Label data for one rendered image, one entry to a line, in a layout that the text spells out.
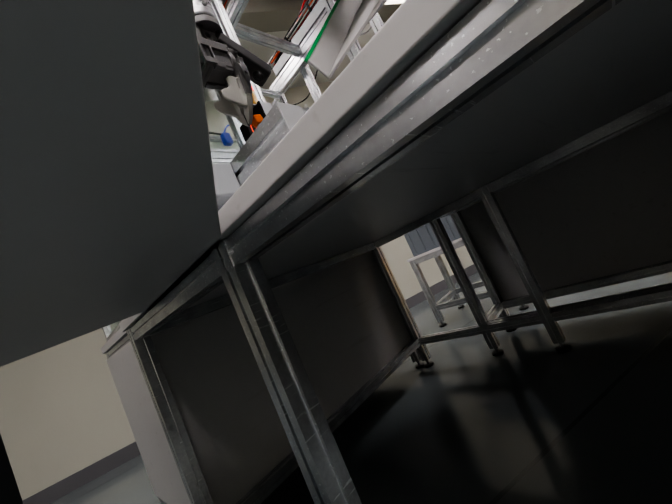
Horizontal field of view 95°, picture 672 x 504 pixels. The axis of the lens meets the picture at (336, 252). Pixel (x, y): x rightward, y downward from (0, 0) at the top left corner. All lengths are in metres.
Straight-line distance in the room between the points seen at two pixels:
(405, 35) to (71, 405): 3.72
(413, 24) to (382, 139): 0.08
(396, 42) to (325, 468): 0.51
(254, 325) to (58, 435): 3.43
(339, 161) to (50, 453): 3.74
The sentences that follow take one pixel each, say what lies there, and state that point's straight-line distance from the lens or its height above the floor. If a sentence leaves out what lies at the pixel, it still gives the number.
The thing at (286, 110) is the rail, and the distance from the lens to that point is 0.47.
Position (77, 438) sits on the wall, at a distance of 3.81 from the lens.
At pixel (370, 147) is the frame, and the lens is 0.28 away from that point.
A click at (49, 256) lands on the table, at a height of 0.83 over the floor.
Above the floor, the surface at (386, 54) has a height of 0.84.
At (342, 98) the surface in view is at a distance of 0.29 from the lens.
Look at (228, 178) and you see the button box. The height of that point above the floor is 0.93.
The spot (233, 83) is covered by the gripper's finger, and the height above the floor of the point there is 1.13.
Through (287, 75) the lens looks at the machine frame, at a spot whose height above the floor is 2.04.
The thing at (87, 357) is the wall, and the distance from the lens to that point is 3.71.
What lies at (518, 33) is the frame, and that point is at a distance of 0.25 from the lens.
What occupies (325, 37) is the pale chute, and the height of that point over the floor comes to 1.06.
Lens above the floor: 0.71
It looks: 5 degrees up
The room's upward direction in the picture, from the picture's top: 24 degrees counter-clockwise
